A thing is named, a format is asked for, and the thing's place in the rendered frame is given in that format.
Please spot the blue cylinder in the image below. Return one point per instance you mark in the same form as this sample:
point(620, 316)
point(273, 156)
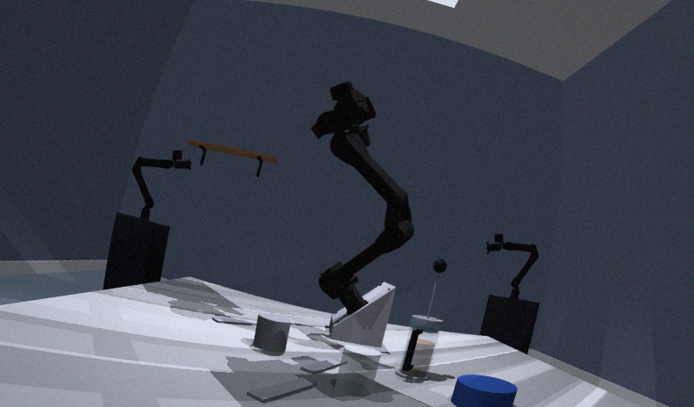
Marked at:
point(483, 391)

